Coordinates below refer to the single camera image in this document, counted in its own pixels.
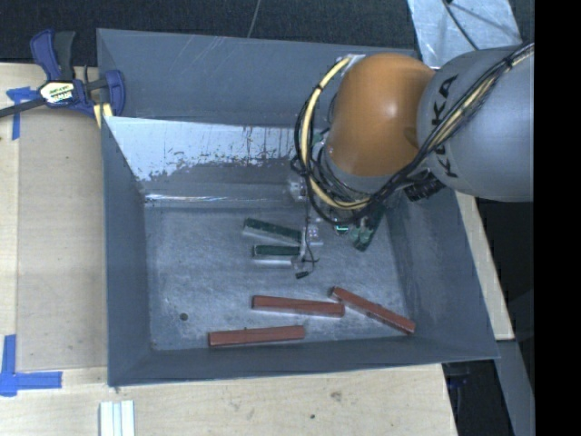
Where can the grey metal bin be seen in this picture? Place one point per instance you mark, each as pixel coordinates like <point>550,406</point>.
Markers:
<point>204,266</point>

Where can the red-brown flat block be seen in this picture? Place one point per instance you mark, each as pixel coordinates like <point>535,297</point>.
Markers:
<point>372,310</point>
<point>256,336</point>
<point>297,306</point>

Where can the pale wood flat board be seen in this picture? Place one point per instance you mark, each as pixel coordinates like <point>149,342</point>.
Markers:
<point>59,243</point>

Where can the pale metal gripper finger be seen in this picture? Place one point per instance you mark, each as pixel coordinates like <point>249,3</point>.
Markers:
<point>277,254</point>
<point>272,230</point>

